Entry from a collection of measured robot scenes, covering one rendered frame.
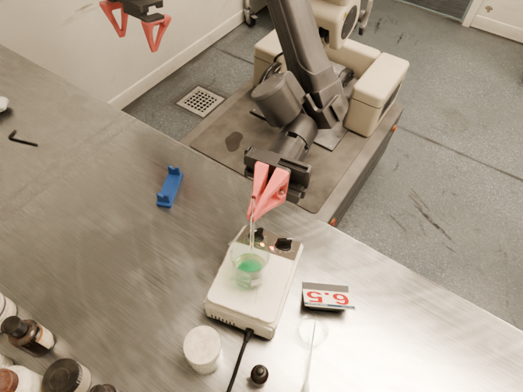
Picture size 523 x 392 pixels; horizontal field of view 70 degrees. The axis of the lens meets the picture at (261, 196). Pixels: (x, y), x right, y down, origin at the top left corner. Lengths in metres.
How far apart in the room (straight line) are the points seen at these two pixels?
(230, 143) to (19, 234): 0.86
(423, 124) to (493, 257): 0.85
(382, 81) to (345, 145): 0.28
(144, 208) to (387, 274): 0.53
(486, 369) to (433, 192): 1.32
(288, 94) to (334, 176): 0.89
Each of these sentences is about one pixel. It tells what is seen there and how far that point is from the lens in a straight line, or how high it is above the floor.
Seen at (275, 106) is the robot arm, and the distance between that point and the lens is 0.56.
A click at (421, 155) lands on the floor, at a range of 2.18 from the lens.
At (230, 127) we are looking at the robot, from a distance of 1.57.
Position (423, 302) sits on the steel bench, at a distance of 0.81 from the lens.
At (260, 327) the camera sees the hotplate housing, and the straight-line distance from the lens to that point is 0.65.
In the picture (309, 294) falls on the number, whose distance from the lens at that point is 0.73.
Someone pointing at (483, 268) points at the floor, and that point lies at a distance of 1.89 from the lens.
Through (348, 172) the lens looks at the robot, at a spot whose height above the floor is 0.36.
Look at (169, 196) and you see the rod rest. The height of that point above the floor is 0.76.
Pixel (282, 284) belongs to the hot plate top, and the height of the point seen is 0.84.
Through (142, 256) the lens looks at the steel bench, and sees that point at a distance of 0.80.
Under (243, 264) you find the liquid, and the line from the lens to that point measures 0.63.
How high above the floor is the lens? 1.44
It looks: 53 degrees down
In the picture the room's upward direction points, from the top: 4 degrees clockwise
